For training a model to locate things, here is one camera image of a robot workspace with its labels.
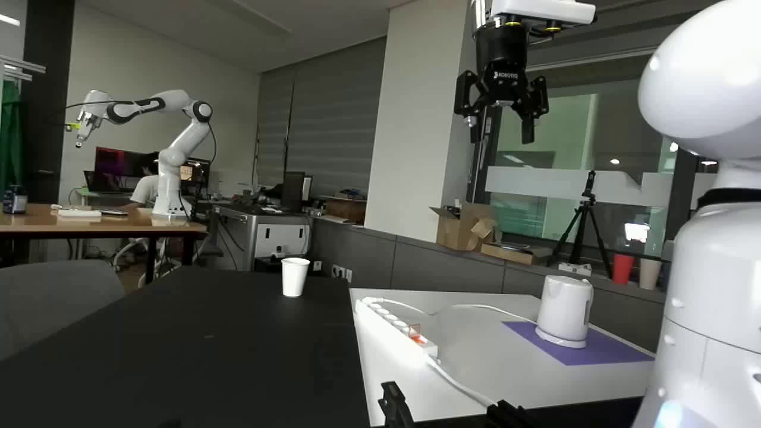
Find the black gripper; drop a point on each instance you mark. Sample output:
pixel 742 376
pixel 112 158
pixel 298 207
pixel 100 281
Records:
pixel 502 62

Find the white cylindrical cup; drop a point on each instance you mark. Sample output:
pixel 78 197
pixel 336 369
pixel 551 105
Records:
pixel 564 309

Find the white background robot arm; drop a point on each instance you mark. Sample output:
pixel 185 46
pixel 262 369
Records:
pixel 170 151

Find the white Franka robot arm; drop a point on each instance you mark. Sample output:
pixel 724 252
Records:
pixel 705 262

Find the open cardboard box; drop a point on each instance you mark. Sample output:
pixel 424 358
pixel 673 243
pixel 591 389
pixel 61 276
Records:
pixel 464 230

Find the flat cardboard piece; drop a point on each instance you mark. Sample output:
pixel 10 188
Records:
pixel 508 252

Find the grey window blind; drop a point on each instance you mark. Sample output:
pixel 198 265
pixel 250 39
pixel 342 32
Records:
pixel 334 119

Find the grey partition panel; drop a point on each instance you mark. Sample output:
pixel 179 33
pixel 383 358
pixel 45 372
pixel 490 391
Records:
pixel 443 265

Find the brown box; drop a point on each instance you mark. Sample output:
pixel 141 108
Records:
pixel 343 209

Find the red cup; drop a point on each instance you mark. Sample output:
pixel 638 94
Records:
pixel 625 270

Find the black computer case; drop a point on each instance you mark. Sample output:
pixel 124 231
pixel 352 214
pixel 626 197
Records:
pixel 296 191

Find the beige paper cup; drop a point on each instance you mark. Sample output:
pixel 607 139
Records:
pixel 650 275

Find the grey metal cabinet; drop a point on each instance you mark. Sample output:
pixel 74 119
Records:
pixel 265 234

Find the purple rectangular mat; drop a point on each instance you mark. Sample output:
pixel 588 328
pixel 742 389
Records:
pixel 610 347

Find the white paper cup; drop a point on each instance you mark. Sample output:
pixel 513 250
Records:
pixel 294 276

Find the black table clamp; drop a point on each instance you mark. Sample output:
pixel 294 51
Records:
pixel 502 414
pixel 396 405

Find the black computer monitor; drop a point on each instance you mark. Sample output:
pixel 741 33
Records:
pixel 122 165

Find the wooden desk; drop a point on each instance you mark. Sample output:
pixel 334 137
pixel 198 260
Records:
pixel 87 225

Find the white flat keyboard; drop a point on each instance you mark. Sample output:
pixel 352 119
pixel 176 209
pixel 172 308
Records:
pixel 78 213

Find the green hanging cloth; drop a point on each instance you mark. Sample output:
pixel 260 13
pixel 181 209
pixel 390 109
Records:
pixel 10 133

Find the grey upholstered chair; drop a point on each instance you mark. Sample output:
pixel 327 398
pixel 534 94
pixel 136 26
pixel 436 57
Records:
pixel 48 306

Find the black camera tripod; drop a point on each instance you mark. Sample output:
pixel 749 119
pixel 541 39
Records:
pixel 585 227

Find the white wall outlet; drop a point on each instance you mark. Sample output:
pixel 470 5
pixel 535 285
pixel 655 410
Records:
pixel 342 271

